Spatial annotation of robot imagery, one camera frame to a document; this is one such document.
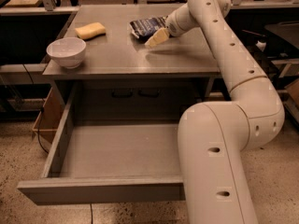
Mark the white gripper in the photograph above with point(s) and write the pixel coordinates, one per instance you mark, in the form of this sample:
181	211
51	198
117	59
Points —
172	26

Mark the blue chip bag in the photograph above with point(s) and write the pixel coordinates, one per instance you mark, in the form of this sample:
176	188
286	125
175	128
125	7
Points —
144	28

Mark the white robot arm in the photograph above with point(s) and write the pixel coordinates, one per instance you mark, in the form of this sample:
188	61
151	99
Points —
211	135

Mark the grey open top drawer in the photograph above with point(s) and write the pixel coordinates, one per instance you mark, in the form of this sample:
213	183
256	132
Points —
131	162

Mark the grey cabinet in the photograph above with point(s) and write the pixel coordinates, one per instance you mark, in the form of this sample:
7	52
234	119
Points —
182	68

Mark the yellow sponge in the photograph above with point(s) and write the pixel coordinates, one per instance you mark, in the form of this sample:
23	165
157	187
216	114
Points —
90	30

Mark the white bowl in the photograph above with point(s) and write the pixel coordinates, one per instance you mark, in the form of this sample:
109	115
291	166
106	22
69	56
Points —
67	52

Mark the black drawer handle right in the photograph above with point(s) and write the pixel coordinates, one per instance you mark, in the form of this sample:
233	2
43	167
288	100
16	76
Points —
150	93

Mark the black drawer handle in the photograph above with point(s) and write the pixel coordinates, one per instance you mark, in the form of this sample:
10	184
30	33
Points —
150	93
122	93

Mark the black drawer handle left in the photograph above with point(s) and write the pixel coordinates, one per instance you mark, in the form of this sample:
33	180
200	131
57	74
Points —
122	93

